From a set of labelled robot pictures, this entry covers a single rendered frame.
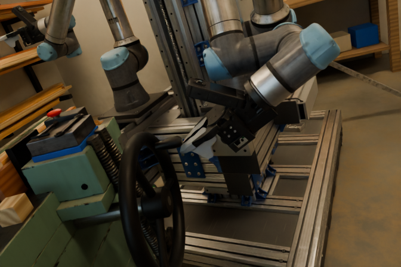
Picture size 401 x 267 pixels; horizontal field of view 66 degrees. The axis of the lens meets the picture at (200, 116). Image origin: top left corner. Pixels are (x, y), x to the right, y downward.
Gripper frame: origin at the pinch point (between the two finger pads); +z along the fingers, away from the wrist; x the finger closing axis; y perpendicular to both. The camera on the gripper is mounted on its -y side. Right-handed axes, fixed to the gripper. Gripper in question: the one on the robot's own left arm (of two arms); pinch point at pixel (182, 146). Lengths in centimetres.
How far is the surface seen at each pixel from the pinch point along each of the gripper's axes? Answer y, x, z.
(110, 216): -3.1, -11.5, 15.8
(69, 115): -21.4, -0.3, 11.0
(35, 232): -12.8, -19.8, 19.5
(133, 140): -10.2, -8.6, 0.5
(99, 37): -59, 335, 142
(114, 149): -10.5, -3.3, 8.8
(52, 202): -13.2, -13.0, 19.5
